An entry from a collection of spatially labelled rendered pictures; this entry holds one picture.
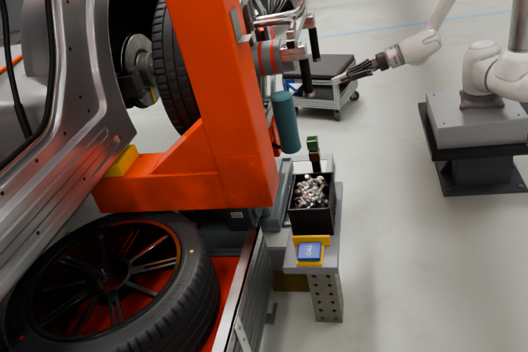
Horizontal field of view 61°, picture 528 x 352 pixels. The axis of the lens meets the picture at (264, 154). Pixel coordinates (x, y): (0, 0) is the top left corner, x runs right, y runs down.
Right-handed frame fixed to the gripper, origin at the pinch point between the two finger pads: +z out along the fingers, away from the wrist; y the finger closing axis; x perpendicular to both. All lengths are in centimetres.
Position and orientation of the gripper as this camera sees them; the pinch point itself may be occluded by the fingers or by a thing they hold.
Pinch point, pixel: (340, 78)
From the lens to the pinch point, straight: 193.0
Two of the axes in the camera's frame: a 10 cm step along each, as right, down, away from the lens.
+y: -1.0, 5.5, -8.3
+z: -8.8, 3.3, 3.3
